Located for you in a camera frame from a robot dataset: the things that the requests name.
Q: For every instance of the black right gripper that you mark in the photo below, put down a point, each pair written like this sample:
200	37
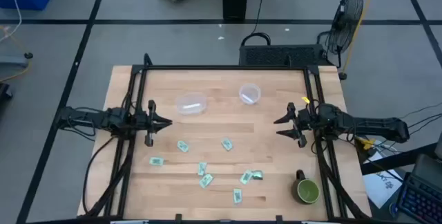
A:
304	120

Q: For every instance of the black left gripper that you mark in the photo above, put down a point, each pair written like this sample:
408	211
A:
146	123

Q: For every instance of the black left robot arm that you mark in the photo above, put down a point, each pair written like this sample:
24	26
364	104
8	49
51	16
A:
89	117

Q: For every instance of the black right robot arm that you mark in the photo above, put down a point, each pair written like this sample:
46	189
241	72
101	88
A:
373	125

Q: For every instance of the oval clear plastic container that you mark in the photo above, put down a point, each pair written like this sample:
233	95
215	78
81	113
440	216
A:
191	103

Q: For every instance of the round clear plastic container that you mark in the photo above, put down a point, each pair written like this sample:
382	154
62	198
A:
249	93

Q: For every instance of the green ceramic mug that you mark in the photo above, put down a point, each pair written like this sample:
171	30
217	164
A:
308	191

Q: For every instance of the black perforated computer case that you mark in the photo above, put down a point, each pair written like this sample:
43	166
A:
281	55

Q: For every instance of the white printed paper sheet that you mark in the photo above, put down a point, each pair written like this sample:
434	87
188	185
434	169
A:
380	186

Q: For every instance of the black metal beam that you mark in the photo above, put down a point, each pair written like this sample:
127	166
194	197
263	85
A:
397	160

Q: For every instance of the dark grey monitor base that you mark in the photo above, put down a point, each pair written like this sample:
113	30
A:
430	170

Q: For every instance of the backlit black keyboard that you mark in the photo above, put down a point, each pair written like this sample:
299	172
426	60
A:
419	200

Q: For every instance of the grey bar with black caster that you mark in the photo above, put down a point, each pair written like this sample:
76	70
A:
15	61

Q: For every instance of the black aluminium table frame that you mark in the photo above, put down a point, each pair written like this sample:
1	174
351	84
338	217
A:
224	67

